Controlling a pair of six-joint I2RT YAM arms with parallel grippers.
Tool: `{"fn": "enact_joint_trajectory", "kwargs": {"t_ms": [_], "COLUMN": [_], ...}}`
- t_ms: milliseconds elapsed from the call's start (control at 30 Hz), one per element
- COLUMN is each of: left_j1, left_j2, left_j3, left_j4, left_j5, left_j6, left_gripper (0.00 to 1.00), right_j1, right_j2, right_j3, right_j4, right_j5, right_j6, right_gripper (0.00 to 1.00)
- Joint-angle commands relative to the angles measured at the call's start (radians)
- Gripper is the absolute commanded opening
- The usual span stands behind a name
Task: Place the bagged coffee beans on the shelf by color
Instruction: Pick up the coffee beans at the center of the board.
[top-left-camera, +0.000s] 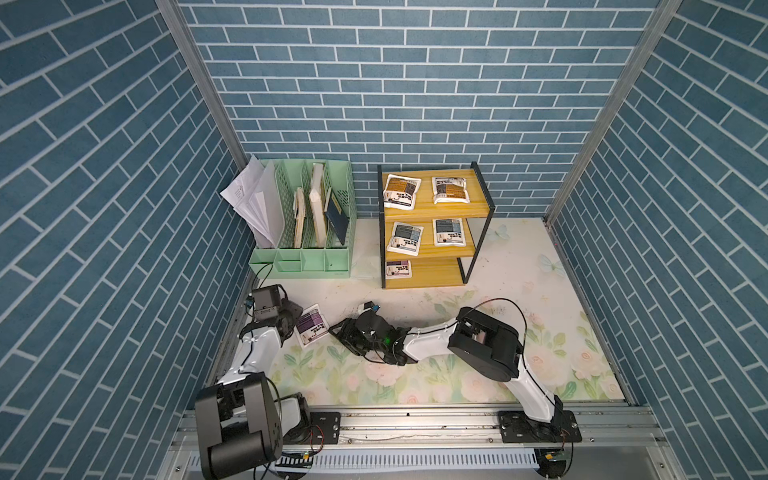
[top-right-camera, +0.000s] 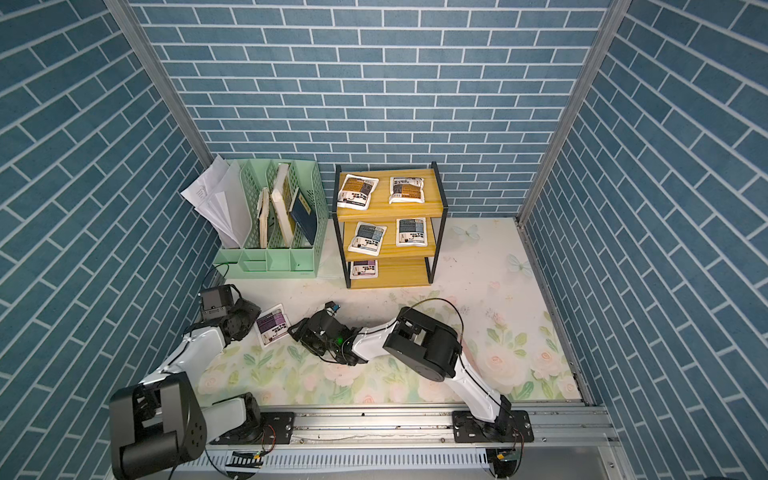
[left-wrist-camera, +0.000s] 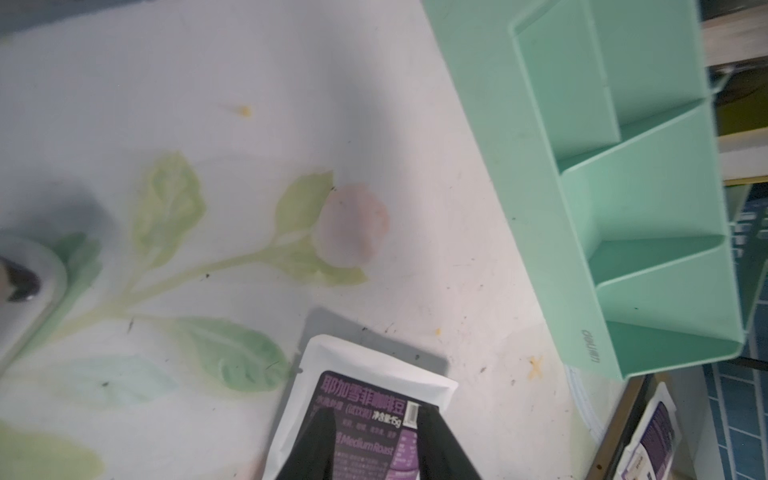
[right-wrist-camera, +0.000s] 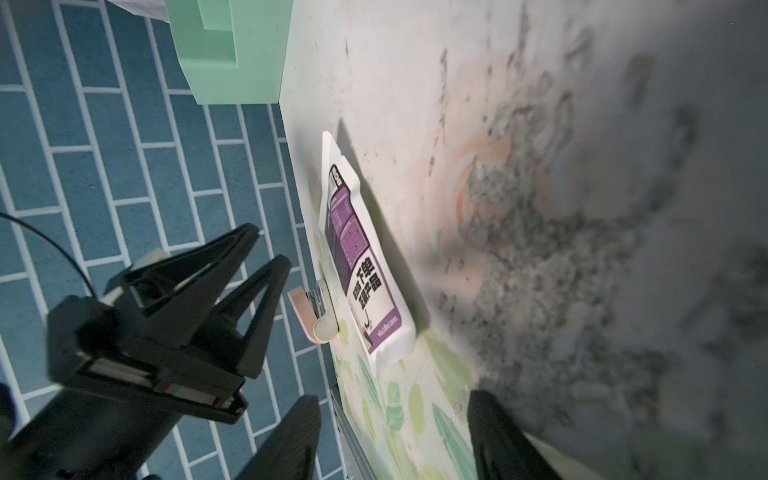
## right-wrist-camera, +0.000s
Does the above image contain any purple coffee bag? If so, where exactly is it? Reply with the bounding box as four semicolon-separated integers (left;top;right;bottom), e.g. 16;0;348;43
319;131;416;374

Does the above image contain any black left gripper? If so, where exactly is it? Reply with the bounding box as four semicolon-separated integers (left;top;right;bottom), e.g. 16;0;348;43
47;223;292;424

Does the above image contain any small pink clip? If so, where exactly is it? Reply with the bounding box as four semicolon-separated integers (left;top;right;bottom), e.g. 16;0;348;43
288;279;339;345

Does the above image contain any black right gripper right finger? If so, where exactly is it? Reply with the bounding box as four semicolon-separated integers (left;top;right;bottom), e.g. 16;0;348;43
467;390;562;480

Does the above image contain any floral table mat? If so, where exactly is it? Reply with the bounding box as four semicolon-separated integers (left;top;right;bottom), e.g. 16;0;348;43
280;1;767;479

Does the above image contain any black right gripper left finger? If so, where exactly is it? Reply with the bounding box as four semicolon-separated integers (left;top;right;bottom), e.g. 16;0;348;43
236;395;322;480

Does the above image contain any green plastic file organizer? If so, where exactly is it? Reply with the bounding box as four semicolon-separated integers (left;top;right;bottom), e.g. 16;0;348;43
165;0;293;105

